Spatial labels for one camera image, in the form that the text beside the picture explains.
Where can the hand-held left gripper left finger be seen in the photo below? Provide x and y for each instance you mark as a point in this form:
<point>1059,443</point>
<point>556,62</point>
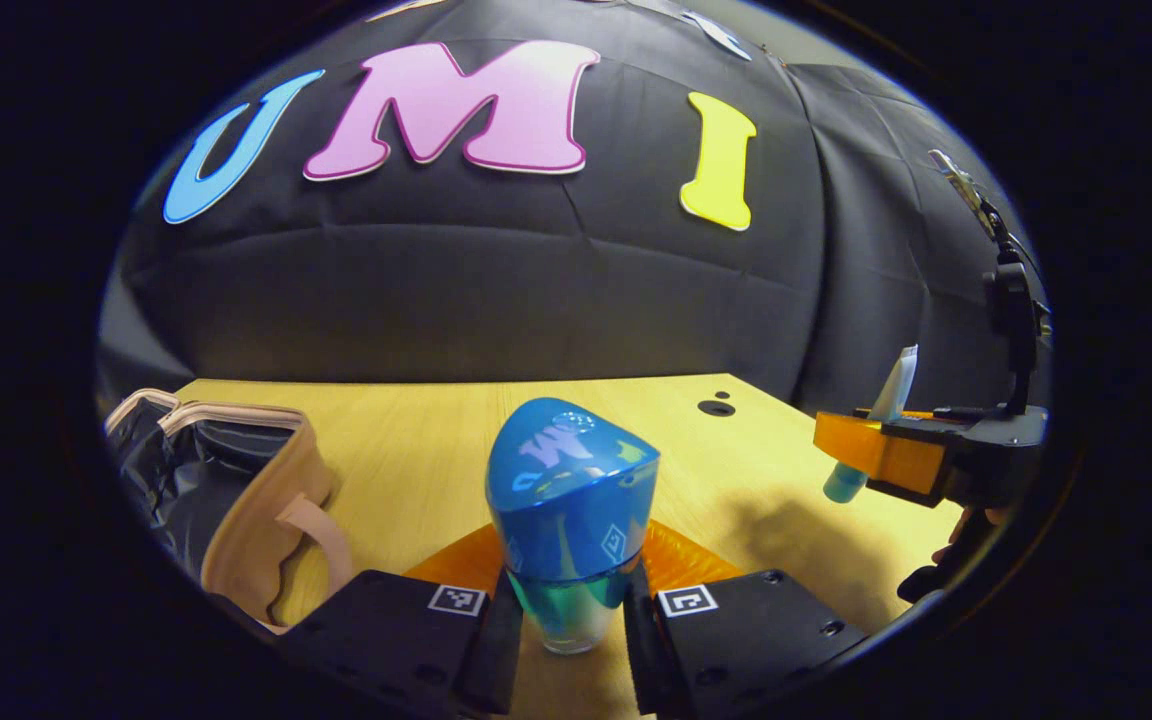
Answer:
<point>496,640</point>

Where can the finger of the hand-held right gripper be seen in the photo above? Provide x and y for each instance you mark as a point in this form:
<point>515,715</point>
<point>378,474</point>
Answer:
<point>886,455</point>

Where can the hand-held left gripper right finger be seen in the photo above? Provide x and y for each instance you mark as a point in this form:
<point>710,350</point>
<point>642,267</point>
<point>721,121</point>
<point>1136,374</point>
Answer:
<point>648,650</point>

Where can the light blue tube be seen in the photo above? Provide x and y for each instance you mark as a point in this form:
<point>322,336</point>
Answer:
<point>896,385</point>

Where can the blue capped clear bottle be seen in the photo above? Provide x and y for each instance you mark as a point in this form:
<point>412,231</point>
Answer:
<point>571,500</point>

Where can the pink suitcase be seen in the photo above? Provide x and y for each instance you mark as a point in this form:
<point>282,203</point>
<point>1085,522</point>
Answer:
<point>256,500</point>

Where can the black backdrop cloth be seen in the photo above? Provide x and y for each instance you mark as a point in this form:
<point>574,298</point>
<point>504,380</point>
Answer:
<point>536,280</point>

